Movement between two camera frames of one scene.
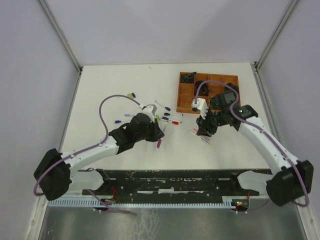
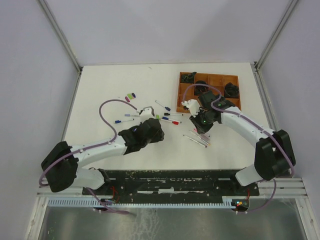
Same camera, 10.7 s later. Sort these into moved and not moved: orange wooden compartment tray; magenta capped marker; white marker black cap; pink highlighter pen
Moved: magenta capped marker
Not moved: pink highlighter pen; white marker black cap; orange wooden compartment tray
